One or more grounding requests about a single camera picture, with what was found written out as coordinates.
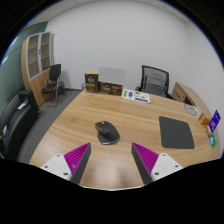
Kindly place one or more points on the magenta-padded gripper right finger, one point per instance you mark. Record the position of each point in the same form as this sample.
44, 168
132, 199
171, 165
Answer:
146, 158

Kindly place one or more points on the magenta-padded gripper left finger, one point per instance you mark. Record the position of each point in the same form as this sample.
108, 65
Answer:
78, 158

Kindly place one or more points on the dark grey computer mouse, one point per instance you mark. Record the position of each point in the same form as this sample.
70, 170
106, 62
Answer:
107, 133

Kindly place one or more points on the dark grey mouse pad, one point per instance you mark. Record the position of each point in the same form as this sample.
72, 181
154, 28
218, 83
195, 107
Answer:
176, 132

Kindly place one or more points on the white sticker sheet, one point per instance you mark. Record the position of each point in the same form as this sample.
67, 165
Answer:
135, 96

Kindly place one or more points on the round grey disc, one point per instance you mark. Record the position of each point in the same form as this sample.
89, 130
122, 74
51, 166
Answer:
190, 109

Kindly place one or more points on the green packet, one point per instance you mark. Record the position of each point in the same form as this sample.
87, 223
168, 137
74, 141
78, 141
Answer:
213, 140

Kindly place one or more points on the small orange box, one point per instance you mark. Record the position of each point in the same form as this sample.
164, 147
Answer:
204, 119

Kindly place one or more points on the black leather armchair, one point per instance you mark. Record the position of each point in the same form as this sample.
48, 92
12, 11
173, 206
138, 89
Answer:
16, 123

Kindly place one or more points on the grey backpack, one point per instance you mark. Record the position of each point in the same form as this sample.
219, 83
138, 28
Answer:
155, 85

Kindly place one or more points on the wooden side desk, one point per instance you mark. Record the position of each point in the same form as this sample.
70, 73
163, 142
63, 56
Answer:
186, 93

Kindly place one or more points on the purple sign card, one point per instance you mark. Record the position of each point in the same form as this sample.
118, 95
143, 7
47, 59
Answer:
214, 120

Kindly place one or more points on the tall brown cardboard box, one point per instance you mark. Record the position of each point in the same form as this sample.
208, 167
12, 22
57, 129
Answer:
91, 81

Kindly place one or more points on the wooden glass-door cabinet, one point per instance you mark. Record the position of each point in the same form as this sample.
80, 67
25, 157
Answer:
33, 83

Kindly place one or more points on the dark flat box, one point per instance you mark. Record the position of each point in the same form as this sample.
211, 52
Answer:
112, 76

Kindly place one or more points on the black visitor chair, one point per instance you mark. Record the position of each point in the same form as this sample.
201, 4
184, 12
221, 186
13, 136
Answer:
54, 72

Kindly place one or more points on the black mesh office chair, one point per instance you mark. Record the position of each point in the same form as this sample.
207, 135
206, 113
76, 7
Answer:
155, 69

